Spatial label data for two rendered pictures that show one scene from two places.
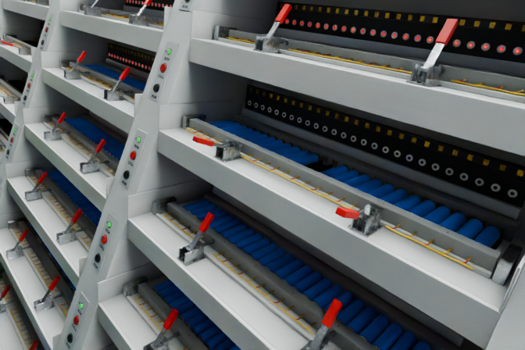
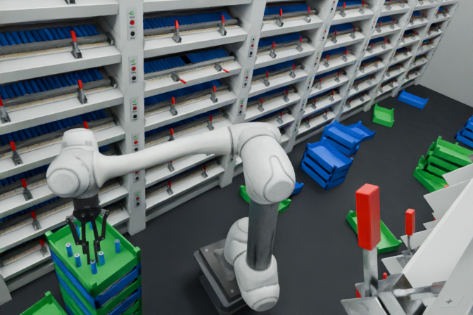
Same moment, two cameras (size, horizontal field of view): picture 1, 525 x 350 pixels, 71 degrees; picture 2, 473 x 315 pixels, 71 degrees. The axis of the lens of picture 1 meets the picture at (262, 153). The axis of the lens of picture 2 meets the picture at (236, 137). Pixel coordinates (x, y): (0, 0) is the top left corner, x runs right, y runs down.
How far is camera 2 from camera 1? 1.62 m
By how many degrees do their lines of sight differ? 86
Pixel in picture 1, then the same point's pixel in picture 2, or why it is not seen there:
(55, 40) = not seen: outside the picture
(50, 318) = (105, 196)
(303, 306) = (202, 93)
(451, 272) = (232, 65)
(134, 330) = not seen: hidden behind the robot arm
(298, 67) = (196, 43)
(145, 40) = (103, 61)
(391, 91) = (220, 39)
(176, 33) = (132, 51)
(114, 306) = not seen: hidden behind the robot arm
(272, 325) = (203, 103)
